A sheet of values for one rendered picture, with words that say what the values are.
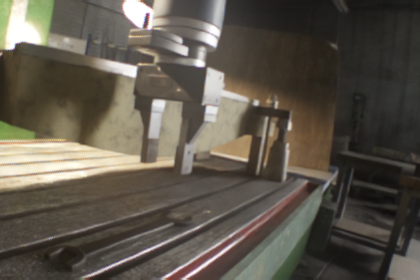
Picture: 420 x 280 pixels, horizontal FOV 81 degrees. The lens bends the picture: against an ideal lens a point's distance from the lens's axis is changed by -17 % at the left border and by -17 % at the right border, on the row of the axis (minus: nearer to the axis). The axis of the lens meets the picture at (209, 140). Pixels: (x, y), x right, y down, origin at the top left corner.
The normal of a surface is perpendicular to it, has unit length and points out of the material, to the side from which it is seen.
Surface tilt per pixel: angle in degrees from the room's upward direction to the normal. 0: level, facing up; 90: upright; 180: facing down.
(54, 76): 90
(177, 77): 90
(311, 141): 76
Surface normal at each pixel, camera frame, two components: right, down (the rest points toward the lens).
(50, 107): 0.85, 0.18
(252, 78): -0.15, -0.17
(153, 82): -0.50, 0.01
